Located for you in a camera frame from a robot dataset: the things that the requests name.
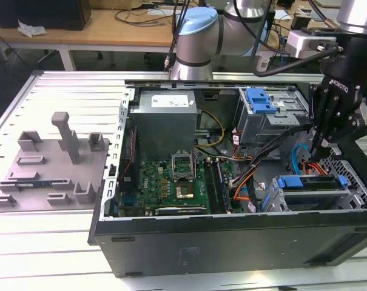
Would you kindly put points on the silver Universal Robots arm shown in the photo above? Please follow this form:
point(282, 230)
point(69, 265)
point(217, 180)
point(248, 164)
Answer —
point(198, 45)

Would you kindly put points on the grey metal disk bay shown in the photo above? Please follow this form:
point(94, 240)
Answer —
point(353, 197)

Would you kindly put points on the grey metal drive cage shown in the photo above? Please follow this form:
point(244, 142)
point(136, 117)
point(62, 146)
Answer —
point(262, 127)

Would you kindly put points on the blue plastic drive latch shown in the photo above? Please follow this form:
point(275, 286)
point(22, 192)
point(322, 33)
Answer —
point(257, 100)

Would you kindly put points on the small black box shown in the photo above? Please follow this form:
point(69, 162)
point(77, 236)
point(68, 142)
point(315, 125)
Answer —
point(299, 22)

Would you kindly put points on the installed RAM stick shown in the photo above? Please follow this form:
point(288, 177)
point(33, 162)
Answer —
point(224, 185)

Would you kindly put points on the grey power supply unit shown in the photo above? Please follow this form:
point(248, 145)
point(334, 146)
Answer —
point(162, 127)

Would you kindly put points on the CPU socket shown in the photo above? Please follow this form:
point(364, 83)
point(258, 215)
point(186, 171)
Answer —
point(183, 192)

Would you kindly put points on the black graphics card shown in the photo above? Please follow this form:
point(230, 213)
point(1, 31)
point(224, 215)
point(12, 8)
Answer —
point(180, 211)

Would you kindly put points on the black open PC case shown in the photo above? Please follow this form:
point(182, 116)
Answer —
point(201, 242)

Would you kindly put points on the green motherboard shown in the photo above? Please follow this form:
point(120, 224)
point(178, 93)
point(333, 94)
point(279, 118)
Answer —
point(153, 185)

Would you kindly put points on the wooden desk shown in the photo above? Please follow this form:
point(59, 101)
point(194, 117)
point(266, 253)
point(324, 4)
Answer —
point(89, 30)

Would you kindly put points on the grey parts rack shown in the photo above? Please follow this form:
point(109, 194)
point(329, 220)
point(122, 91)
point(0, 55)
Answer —
point(49, 175)

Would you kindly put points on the large black box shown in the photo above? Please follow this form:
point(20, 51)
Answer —
point(43, 13)

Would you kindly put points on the crumpled white plastic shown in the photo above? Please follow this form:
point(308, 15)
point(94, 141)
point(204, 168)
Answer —
point(31, 29)

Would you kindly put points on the spare RAM stick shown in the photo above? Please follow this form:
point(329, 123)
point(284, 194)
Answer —
point(34, 184)

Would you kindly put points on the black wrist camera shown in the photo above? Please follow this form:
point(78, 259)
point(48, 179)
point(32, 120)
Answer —
point(365, 127)

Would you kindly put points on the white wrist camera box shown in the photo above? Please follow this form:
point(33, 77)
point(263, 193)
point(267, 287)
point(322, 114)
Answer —
point(304, 42)

